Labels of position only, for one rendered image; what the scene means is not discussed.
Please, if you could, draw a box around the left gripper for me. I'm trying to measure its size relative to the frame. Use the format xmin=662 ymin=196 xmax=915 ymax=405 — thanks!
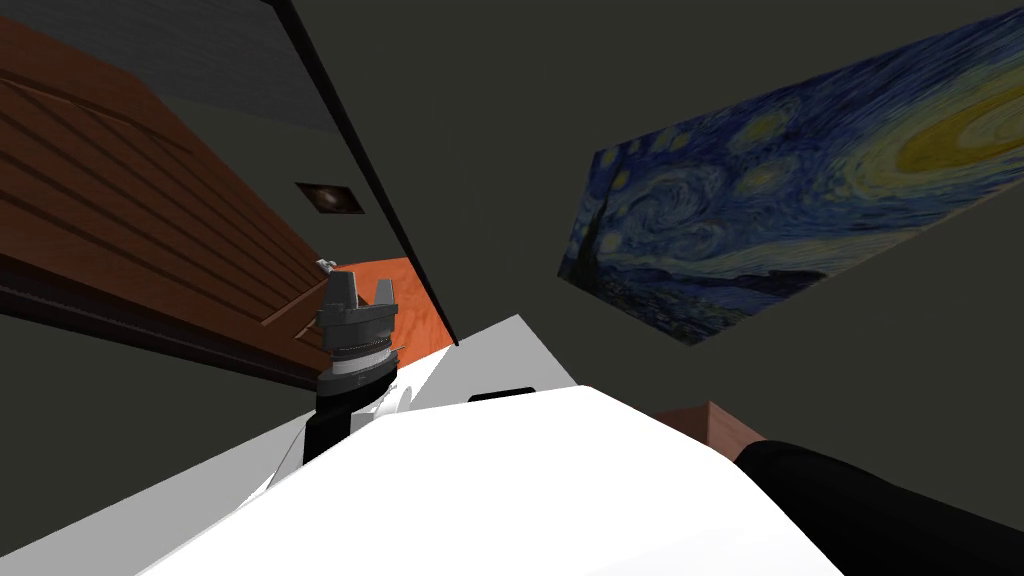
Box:
xmin=315 ymin=269 xmax=400 ymax=358

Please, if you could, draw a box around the orange wooden door leaf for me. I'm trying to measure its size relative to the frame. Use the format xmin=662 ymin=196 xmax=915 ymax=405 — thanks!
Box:
xmin=331 ymin=256 xmax=458 ymax=370

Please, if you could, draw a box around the brown wooden door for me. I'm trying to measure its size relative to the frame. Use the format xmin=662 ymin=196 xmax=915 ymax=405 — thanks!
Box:
xmin=0 ymin=15 xmax=339 ymax=393

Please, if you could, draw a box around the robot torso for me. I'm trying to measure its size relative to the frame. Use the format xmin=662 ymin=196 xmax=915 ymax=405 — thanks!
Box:
xmin=135 ymin=384 xmax=846 ymax=576

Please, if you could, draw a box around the brown wooden cabinet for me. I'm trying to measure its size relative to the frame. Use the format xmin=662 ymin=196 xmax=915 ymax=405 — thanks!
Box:
xmin=653 ymin=400 xmax=768 ymax=464

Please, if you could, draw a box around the blue starry night painting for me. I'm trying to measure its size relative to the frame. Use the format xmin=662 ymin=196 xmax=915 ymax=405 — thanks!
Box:
xmin=556 ymin=6 xmax=1024 ymax=348

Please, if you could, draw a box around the small dark wall picture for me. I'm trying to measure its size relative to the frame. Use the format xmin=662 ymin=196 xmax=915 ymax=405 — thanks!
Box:
xmin=294 ymin=181 xmax=367 ymax=217

